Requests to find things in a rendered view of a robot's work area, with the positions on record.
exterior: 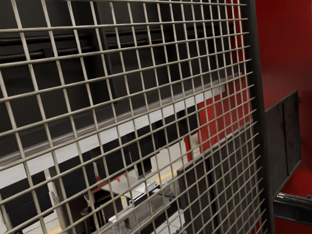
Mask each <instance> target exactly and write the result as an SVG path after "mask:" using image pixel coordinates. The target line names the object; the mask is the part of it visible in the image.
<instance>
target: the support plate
mask: <svg viewBox="0 0 312 234"><path fill-rule="evenodd" d="M140 180H141V179H140ZM142 180H143V179H142ZM129 181H130V186H131V185H133V184H134V183H136V182H138V181H139V180H138V178H137V177H133V176H130V175H129ZM146 182H147V184H151V183H153V181H149V180H146ZM111 187H112V192H113V193H114V194H117V195H119V194H121V193H122V192H124V191H126V190H127V189H129V187H128V183H127V178H126V177H125V176H124V175H123V176H121V177H120V182H118V181H117V180H114V181H112V182H111ZM101 189H102V190H105V191H108V192H110V189H109V185H108V184H107V185H105V186H103V187H102V188H101ZM131 191H132V196H133V198H134V197H136V196H137V195H139V194H140V193H141V192H138V191H134V190H131ZM123 196H124V197H127V198H130V192H127V193H126V194H124V195H123ZM130 199H131V198H130Z"/></svg>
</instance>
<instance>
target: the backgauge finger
mask: <svg viewBox="0 0 312 234"><path fill-rule="evenodd" d="M159 190H160V189H157V188H156V189H154V190H153V191H152V193H156V192H157V191H159ZM163 194H164V196H165V197H169V202H171V201H172V200H173V199H175V198H176V195H175V193H172V192H168V191H165V190H163ZM179 194H180V190H178V191H177V196H178V195H179ZM158 195H162V192H160V193H158ZM178 203H179V209H182V201H181V197H179V198H178ZM170 206H172V207H175V208H177V203H176V200H175V201H174V202H173V203H171V204H170ZM182 210H183V209H182Z"/></svg>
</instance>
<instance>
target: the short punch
mask: <svg viewBox="0 0 312 234"><path fill-rule="evenodd" d="M143 167H144V172H145V176H146V175H148V174H149V173H151V169H152V165H151V160H150V159H148V160H146V161H144V162H143ZM134 168H135V173H136V176H137V178H138V180H140V179H141V178H143V171H142V166H141V163H137V164H136V165H134Z"/></svg>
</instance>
